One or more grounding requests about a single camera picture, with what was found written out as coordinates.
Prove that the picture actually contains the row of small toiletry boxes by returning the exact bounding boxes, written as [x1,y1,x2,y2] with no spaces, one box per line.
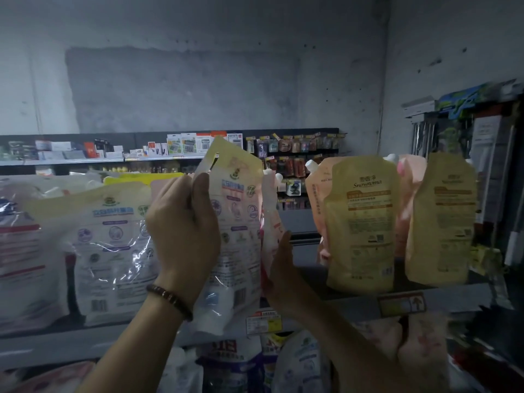
[0,130,245,160]

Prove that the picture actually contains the hanging mops and brooms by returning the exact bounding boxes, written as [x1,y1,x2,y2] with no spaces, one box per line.
[409,102,524,267]

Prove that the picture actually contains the dark beaded bracelet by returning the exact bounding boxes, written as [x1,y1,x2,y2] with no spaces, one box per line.
[146,283,194,321]

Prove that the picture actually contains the person's left forearm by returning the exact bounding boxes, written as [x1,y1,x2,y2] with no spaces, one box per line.
[78,294,191,393]

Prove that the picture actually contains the person's right forearm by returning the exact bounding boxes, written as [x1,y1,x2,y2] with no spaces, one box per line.
[295,299,451,393]

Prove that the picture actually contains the yellow Snowroma pouch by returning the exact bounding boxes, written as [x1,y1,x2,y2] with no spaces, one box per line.
[323,156,403,294]
[404,152,479,288]

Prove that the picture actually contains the dark background shelf unit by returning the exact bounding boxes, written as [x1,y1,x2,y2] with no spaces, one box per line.
[0,128,342,201]

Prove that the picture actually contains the person's left hand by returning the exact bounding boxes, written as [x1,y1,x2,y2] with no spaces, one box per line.
[145,171,222,303]

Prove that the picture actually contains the dark aisle shelf unit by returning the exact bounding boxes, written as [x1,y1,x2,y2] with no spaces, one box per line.
[401,78,524,393]

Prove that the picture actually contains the grey metal shelf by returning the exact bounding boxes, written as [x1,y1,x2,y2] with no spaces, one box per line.
[0,209,509,393]

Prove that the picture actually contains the row of small bottles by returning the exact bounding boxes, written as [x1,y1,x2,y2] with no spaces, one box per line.
[246,133,341,197]

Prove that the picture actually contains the small pink white Chaoneng pouches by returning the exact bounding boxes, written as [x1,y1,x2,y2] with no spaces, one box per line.
[8,360,98,393]

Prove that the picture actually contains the red-framed price tag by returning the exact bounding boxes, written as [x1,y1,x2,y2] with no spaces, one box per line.
[377,290,428,318]
[246,308,284,337]

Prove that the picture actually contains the purple yellow Liby pouches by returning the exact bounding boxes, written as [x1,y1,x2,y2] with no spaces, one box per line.
[102,171,188,187]

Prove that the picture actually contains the person's right hand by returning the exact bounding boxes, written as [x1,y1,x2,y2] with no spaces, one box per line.
[260,231,322,320]

